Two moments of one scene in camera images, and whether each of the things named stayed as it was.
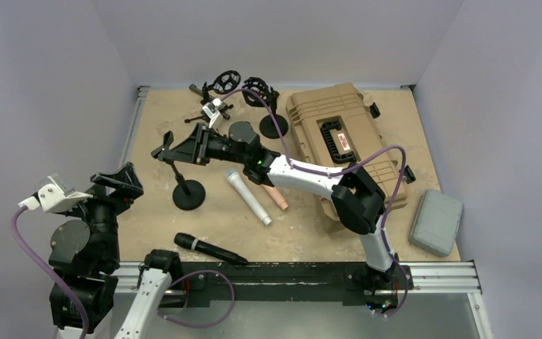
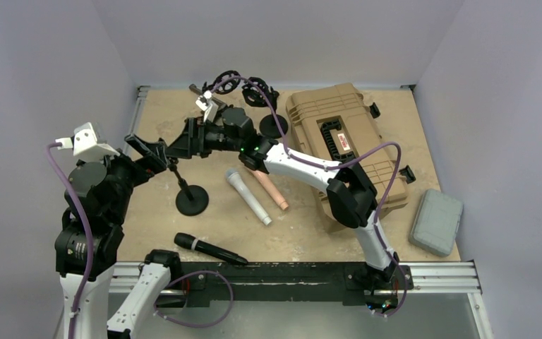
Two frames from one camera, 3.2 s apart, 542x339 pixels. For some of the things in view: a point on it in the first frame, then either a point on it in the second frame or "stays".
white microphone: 233,176 stays
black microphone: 186,241 stays
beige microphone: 276,195 stays
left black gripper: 124,181 → 152,152
